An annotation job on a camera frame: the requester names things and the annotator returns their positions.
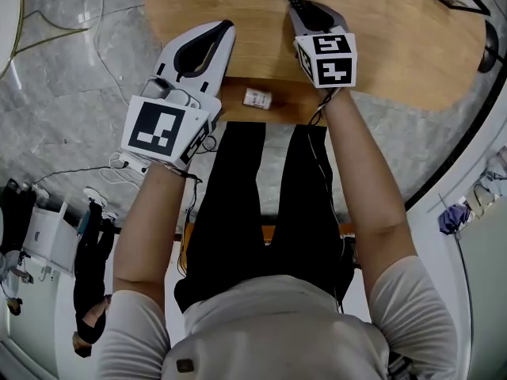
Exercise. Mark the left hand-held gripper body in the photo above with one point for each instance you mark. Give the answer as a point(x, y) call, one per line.
point(158, 129)

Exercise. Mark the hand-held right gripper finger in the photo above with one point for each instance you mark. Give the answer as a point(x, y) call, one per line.
point(334, 16)
point(297, 22)

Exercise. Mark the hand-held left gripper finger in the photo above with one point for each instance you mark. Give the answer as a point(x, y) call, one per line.
point(222, 65)
point(164, 59)

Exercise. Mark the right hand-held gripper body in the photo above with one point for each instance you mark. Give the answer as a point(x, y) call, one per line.
point(332, 63)

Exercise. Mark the small white bottle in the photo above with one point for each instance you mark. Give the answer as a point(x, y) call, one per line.
point(257, 98)

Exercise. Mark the person's right forearm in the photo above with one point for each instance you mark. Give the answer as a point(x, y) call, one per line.
point(368, 188)

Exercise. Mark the person's left forearm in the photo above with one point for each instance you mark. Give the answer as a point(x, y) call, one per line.
point(146, 232)

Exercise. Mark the wooden coffee table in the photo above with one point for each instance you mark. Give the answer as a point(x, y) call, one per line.
point(396, 54)

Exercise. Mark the white power strip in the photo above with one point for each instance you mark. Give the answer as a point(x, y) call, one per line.
point(132, 164)

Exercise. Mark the white cardboard box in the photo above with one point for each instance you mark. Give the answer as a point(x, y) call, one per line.
point(51, 236)

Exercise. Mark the black standing fan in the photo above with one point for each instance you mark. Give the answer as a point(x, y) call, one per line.
point(489, 50)

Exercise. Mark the purple bag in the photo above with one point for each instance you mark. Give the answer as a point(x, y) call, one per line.
point(453, 218)

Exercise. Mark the pale blue bag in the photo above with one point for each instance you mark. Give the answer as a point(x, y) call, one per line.
point(495, 178)

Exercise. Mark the beige tote bag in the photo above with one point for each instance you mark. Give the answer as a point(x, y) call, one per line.
point(479, 200)

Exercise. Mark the person's white shirt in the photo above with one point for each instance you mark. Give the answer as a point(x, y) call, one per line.
point(285, 339)

